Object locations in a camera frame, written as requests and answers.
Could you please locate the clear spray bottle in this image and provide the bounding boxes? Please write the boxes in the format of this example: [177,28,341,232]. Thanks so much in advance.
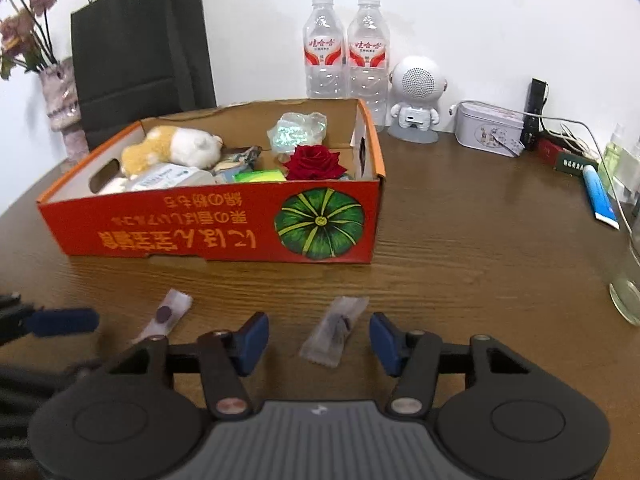
[597,122,631,191]

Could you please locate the dark green box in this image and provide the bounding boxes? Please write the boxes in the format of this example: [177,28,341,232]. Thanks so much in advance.
[554,152,601,177]

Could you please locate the black upright device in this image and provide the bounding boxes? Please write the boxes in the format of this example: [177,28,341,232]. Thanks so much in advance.
[520,78,547,148]

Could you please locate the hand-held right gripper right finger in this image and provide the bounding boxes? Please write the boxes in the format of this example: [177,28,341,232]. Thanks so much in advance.
[369,312,531,418]

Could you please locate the crumpled iridescent plastic wrap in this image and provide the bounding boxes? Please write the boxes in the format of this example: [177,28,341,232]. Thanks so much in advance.
[267,111,328,156]

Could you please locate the green packet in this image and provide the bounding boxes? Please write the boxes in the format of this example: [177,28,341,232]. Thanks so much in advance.
[235,170,288,184]

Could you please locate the orange cardboard box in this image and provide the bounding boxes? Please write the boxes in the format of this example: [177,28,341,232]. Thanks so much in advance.
[36,98,387,265]

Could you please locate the white robot speaker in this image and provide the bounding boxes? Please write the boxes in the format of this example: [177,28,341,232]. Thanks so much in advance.
[387,56,449,144]

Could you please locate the black paper bag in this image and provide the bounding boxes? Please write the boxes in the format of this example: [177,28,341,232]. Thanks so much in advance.
[70,0,193,151]
[166,0,218,111]

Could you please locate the white packet with dark disc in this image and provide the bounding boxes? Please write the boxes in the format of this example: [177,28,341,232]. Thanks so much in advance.
[131,288,194,346]

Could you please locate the dried pink flowers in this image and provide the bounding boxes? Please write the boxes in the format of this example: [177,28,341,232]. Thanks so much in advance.
[0,0,63,81]

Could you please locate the red small box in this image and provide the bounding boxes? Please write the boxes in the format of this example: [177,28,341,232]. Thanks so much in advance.
[537,135,568,161]

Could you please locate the clear drinking glass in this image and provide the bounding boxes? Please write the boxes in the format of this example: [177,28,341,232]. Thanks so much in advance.
[607,210,640,328]

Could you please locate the red rose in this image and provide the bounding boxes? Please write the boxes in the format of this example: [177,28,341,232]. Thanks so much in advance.
[282,144,348,182]

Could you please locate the blue and white tube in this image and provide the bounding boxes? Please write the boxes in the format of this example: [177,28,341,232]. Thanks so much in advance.
[581,164,621,231]

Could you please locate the white tissue pack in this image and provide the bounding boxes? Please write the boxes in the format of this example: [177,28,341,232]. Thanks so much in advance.
[125,162,217,192]

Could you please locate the small white carton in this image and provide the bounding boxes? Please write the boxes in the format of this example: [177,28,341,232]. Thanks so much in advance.
[454,101,526,157]

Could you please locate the clear plastic bottle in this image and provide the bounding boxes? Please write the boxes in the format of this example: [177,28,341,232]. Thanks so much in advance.
[620,135,640,206]

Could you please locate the clear packet with dark snack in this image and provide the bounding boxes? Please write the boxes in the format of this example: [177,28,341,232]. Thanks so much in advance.
[299,296,370,367]

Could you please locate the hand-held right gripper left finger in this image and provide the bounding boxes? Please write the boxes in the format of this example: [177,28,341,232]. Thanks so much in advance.
[107,311,271,420]

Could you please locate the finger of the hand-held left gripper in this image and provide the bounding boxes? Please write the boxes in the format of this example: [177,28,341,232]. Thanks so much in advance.
[27,307,101,338]

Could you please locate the yellow and white plush dog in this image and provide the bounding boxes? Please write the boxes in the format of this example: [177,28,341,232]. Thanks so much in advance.
[120,126,225,178]

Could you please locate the white cable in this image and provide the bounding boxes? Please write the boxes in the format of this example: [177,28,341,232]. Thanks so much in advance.
[447,101,640,261]

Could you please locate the pink mottled vase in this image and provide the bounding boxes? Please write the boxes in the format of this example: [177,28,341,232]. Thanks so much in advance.
[39,57,91,153]

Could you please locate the clear water bottle red label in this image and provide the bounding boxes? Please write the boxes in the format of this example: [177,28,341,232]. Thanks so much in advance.
[346,0,391,133]
[302,0,349,100]

